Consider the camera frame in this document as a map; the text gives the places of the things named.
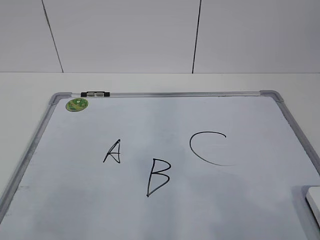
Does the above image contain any white whiteboard eraser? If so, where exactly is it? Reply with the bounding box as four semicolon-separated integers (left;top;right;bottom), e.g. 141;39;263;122
306;186;320;224

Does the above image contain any black hanger clip on frame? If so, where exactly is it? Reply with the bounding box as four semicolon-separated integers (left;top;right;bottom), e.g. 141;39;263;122
80;91;110;98

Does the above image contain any white whiteboard with grey frame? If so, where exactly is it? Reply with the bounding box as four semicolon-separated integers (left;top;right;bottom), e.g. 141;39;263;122
0;90;320;240

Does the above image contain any round green magnet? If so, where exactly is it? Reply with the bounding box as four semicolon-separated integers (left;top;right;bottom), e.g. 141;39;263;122
65;98;89;112

